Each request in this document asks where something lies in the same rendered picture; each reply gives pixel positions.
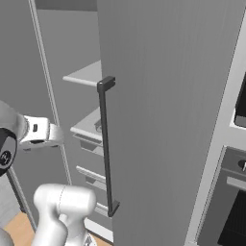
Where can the grey fridge door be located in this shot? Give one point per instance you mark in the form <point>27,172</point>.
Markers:
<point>166,105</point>

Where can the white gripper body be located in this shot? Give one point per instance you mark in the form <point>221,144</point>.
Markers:
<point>56,136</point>

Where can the grey freezer door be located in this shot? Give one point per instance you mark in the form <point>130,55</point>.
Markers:
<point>22,57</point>

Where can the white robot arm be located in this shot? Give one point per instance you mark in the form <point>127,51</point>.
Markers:
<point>62,205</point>

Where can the pale grey fridge shelf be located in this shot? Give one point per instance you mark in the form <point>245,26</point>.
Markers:
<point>86,75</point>
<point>86,125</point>

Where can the pale grey oven cabinet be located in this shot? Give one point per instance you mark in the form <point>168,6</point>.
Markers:
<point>221,134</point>

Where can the grey fridge drawer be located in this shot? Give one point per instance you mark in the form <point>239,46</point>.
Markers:
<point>91,176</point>
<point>89,146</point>
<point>102,209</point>

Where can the black microwave oven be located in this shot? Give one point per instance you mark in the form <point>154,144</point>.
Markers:
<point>241,105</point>

